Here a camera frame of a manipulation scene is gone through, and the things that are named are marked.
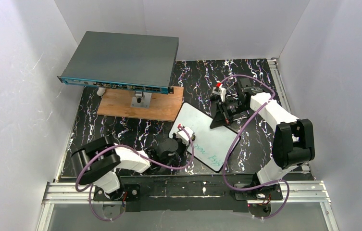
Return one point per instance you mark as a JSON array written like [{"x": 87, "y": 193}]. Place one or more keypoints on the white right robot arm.
[{"x": 293, "y": 143}]

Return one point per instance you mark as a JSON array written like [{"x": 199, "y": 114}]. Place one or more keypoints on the small whiteboard black frame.
[{"x": 210, "y": 145}]

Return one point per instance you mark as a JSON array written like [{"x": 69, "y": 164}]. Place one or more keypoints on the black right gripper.
[{"x": 227, "y": 112}]

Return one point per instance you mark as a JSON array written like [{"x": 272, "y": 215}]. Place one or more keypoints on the grey metal bracket stand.
[{"x": 141, "y": 99}]

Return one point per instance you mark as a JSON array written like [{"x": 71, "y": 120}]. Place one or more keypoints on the white cylinder switch foot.
[{"x": 100, "y": 92}]

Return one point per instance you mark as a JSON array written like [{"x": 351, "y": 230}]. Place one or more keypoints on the aluminium front frame rail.
[{"x": 303, "y": 191}]

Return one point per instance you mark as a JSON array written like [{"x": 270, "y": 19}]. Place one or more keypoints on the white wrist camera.
[
  {"x": 186, "y": 134},
  {"x": 219, "y": 92}
]

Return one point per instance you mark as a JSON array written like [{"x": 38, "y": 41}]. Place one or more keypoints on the grey network switch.
[{"x": 123, "y": 61}]

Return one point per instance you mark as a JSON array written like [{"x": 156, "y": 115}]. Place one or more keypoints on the plywood board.
[{"x": 153, "y": 106}]

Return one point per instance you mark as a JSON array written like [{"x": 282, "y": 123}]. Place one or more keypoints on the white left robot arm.
[{"x": 95, "y": 163}]

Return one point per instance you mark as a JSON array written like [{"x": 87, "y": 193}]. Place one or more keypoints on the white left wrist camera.
[{"x": 186, "y": 134}]

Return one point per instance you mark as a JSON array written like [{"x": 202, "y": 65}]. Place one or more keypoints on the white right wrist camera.
[{"x": 219, "y": 92}]

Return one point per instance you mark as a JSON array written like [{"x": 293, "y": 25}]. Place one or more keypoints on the aluminium right side rail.
[{"x": 273, "y": 65}]

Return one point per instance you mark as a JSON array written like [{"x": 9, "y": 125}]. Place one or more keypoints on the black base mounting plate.
[{"x": 185, "y": 192}]

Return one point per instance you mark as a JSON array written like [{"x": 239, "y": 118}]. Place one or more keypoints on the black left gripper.
[{"x": 182, "y": 148}]

